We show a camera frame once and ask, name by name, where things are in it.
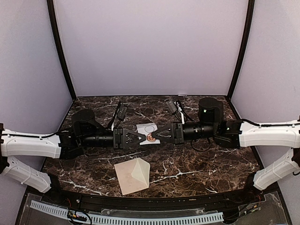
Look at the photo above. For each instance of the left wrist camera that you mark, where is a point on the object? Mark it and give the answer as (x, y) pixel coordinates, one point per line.
(118, 116)

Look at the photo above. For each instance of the white slotted cable duct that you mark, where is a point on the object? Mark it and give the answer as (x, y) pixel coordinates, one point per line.
(123, 217)

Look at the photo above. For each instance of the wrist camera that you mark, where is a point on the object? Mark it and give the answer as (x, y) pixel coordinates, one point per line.
(174, 110)
(118, 116)

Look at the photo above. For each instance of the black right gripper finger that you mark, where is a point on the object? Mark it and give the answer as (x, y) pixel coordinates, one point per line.
(165, 139)
(165, 131)

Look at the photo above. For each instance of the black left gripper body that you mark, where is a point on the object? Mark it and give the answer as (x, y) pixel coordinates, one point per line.
(117, 144)

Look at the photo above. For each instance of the black right frame post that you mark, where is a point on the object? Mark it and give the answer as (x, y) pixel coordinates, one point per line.
(242, 50)

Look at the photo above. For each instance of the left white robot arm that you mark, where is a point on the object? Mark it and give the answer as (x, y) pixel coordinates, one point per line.
(69, 143)

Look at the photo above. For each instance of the pink envelope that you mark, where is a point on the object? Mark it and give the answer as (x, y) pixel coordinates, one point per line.
(133, 175)

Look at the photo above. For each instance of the black front table rail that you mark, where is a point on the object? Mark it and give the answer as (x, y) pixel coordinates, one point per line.
(222, 201)

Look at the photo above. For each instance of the black frame post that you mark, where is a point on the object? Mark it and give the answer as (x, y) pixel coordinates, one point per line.
(59, 48)
(242, 50)

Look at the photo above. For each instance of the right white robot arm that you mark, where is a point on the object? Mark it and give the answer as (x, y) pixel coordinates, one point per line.
(235, 134)

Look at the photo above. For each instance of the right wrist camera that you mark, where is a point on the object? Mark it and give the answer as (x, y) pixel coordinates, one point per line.
(174, 110)

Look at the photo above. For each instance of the black left frame post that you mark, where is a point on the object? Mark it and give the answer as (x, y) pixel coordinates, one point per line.
(59, 48)

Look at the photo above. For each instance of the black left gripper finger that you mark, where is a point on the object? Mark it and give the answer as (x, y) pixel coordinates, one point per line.
(133, 136)
(130, 143)

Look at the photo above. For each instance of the white sticker sheet with seals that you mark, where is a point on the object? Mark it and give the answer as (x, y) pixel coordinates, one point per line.
(147, 130)

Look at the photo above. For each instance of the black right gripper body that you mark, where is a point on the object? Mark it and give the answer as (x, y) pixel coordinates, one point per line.
(180, 138)

